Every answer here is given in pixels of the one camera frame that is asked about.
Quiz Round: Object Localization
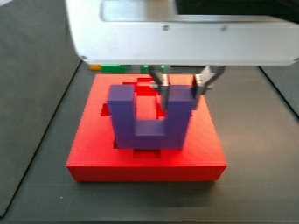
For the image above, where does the purple U-shaped block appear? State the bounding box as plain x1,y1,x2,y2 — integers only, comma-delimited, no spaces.
106,85,193,150

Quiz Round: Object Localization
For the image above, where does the green arch-shaped block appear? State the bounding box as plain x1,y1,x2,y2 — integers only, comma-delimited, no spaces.
100,65,165,74

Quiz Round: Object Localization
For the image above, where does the red board with cutouts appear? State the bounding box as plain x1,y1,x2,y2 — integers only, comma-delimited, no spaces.
66,74,226,182

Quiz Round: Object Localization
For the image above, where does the yellow long block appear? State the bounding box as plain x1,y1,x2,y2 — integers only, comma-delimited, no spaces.
87,65,101,71

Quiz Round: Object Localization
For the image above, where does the silver white gripper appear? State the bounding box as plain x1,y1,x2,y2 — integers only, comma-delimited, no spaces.
63,0,299,110

